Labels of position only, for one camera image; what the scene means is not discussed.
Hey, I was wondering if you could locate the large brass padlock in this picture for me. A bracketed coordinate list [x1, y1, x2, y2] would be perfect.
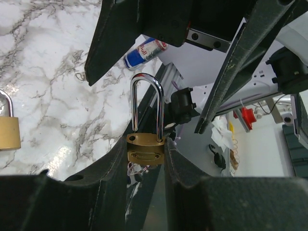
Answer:
[0, 90, 21, 151]

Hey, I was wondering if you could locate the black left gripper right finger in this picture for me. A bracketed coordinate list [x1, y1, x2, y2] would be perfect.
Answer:
[164, 139, 308, 231]

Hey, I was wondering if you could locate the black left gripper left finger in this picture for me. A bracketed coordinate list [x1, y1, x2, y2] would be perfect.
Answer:
[0, 137, 127, 231]

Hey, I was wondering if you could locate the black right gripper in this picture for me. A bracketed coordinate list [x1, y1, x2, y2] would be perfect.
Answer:
[142, 0, 306, 134]

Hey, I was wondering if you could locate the small brass padlock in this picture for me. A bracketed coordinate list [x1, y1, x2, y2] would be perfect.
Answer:
[127, 73, 165, 166]

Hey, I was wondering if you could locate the red bull can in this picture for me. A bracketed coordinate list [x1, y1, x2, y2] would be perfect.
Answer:
[124, 38, 168, 70]

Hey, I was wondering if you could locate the black metal base rail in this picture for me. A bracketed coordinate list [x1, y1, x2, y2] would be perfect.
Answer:
[125, 63, 182, 231]

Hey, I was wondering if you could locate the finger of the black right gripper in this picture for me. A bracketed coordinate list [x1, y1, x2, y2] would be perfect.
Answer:
[84, 0, 144, 86]

